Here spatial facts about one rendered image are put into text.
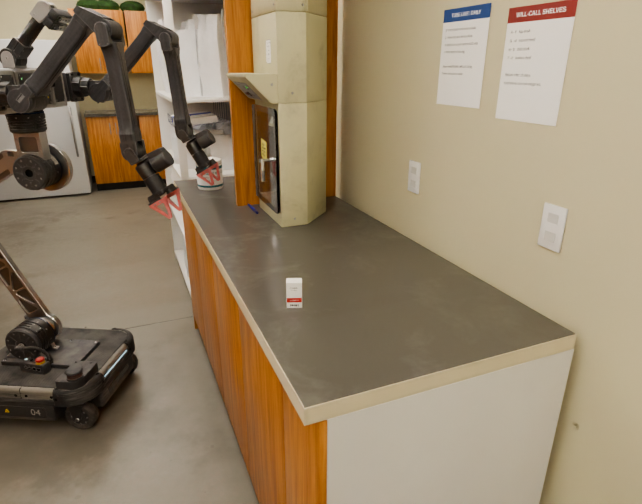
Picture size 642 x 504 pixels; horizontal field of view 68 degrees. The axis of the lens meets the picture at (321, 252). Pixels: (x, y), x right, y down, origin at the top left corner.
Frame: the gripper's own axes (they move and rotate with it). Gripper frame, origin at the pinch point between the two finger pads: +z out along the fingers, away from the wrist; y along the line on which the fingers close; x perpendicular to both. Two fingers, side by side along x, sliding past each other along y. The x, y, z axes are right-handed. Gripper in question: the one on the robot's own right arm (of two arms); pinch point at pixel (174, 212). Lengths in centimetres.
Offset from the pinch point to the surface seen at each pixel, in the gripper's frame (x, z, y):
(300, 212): -34.4, 25.7, 21.9
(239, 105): -28, -22, 49
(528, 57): -118, 8, -26
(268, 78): -51, -23, 17
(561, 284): -101, 60, -46
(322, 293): -44, 37, -39
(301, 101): -56, -11, 22
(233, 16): -45, -52, 48
